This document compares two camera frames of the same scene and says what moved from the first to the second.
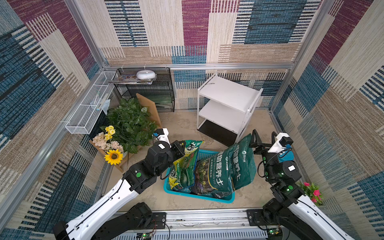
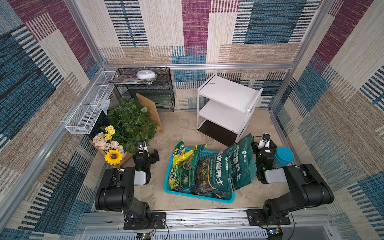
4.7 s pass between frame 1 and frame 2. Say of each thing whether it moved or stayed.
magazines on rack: stayed
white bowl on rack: stayed
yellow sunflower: stayed
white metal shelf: stayed
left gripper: moved
